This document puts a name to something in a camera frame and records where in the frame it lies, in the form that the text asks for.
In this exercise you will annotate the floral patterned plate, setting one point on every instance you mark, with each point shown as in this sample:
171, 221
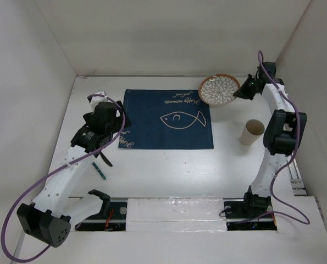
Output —
218, 89

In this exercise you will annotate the brown paper cup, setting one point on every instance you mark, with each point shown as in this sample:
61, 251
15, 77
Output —
252, 131

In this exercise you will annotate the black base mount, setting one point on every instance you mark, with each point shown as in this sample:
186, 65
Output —
241, 218
114, 220

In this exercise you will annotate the black table knife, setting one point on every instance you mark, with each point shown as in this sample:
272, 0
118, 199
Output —
105, 159

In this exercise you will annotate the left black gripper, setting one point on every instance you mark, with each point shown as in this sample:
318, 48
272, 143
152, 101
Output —
118, 122

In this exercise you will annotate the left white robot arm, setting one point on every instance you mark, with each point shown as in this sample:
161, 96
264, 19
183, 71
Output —
49, 218

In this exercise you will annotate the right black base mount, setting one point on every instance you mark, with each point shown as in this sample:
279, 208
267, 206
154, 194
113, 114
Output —
241, 218

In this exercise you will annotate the teal patterned handle cutlery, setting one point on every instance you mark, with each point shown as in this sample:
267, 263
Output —
98, 171

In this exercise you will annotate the dark blue cloth napkin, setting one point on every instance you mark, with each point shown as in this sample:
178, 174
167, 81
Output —
166, 120

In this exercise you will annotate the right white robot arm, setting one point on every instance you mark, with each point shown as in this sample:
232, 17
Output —
281, 139

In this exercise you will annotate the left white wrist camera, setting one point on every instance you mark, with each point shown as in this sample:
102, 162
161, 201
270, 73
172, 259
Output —
96, 98

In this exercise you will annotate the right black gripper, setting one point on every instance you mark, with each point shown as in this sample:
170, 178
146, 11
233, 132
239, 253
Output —
243, 92

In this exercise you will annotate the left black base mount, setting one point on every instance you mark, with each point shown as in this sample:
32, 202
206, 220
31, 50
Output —
114, 220

